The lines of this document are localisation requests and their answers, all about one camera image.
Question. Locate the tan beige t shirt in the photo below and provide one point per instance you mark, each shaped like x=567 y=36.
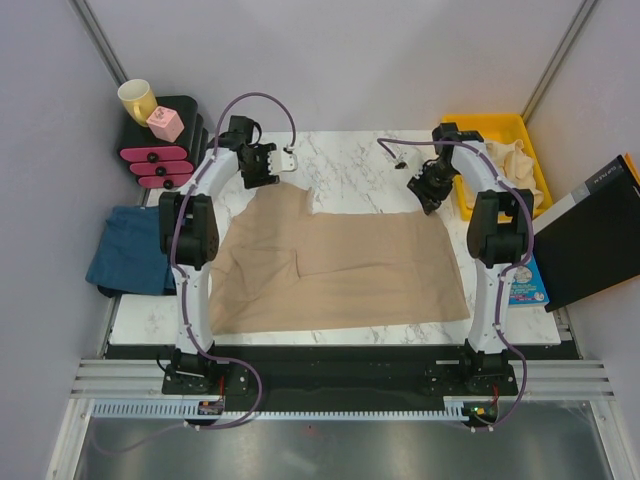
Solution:
x=282 y=267

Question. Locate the right aluminium corner post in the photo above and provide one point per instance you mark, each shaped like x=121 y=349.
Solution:
x=568 y=41

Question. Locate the yellow mug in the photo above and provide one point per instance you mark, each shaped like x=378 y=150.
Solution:
x=138 y=100

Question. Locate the blue white booklet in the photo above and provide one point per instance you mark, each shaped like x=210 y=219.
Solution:
x=528 y=289

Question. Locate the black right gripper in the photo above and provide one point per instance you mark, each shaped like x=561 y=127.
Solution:
x=430 y=199

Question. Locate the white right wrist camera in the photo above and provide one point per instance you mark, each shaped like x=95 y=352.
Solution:
x=405 y=161

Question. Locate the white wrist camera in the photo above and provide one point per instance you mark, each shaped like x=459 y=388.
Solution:
x=282 y=161
x=405 y=161

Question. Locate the cream yellow t shirt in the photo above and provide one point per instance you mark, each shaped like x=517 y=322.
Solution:
x=515 y=165

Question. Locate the black clip file binder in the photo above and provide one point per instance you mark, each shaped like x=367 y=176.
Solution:
x=589 y=240

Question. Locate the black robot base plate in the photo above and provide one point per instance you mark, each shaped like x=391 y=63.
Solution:
x=470 y=365

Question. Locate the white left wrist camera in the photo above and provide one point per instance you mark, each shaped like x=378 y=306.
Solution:
x=282 y=161

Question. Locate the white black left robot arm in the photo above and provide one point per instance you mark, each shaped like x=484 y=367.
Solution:
x=189 y=234

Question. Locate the black pink drawer unit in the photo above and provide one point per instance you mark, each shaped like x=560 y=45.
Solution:
x=155 y=163

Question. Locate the blue folded t shirt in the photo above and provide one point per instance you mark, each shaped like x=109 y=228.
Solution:
x=129 y=257

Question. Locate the pink cube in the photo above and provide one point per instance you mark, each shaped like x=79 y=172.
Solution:
x=165 y=124

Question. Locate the yellow plastic bin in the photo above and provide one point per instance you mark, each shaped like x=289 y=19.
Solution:
x=504 y=128

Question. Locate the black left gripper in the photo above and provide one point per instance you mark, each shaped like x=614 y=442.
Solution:
x=264 y=178

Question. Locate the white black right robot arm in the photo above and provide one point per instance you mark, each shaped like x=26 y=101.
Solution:
x=499 y=236

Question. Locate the left aluminium corner post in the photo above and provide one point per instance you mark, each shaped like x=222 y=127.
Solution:
x=99 y=39

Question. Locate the aluminium corner post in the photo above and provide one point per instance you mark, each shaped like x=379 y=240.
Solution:
x=99 y=39
x=568 y=41

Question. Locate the aluminium frame rail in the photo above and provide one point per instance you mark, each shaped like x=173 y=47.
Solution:
x=537 y=379

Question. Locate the white slotted cable duct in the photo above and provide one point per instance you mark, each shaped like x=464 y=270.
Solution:
x=367 y=408

